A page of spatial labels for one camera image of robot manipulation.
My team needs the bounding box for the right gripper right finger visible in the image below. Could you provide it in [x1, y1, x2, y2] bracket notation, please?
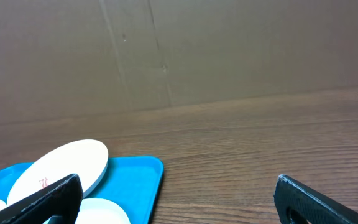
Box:
[273, 174, 358, 224]

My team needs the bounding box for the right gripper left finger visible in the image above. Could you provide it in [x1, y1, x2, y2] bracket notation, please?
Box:
[0, 174, 83, 224]

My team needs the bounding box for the white plate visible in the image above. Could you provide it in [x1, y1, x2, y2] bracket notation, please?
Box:
[7, 139, 109, 206]

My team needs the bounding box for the blue plastic tray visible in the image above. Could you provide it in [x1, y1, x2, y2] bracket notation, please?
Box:
[0, 156, 164, 224]

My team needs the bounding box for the light blue plate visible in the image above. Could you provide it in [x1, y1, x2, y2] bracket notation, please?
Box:
[44, 197, 132, 224]

